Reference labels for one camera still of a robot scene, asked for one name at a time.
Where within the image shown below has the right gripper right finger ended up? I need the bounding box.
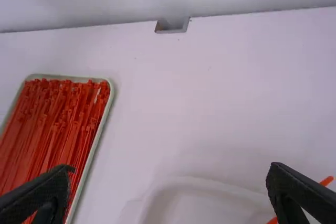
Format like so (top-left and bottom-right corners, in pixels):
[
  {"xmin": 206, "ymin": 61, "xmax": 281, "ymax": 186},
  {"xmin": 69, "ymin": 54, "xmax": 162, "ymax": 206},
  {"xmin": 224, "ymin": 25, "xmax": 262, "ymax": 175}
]
[{"xmin": 265, "ymin": 162, "xmax": 336, "ymax": 224}]

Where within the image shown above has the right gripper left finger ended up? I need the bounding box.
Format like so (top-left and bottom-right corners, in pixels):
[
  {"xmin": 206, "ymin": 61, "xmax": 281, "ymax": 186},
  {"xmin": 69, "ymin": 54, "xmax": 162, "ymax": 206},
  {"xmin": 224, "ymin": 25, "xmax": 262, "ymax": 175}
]
[{"xmin": 0, "ymin": 164, "xmax": 77, "ymax": 224}]

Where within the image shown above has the orange cable tie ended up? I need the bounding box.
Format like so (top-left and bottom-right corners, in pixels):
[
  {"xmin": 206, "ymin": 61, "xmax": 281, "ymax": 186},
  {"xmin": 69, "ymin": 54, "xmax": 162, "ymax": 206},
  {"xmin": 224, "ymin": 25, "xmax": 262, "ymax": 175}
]
[{"xmin": 269, "ymin": 174, "xmax": 336, "ymax": 224}]

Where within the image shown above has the white dish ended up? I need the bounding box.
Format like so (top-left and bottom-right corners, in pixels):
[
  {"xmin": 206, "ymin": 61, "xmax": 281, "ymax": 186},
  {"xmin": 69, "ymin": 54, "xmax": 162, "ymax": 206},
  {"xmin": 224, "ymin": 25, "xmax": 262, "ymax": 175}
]
[{"xmin": 142, "ymin": 172, "xmax": 336, "ymax": 224}]

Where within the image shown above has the pale tray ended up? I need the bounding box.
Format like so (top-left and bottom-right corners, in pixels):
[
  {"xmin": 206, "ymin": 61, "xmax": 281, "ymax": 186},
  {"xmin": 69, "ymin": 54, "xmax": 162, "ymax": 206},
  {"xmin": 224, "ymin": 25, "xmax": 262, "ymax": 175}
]
[{"xmin": 0, "ymin": 72, "xmax": 117, "ymax": 224}]

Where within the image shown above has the row of orange cable ties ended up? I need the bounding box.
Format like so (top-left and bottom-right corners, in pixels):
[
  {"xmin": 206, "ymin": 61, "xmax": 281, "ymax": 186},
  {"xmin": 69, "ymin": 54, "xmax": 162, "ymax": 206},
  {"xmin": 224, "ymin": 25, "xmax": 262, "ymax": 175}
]
[{"xmin": 0, "ymin": 78, "xmax": 111, "ymax": 224}]

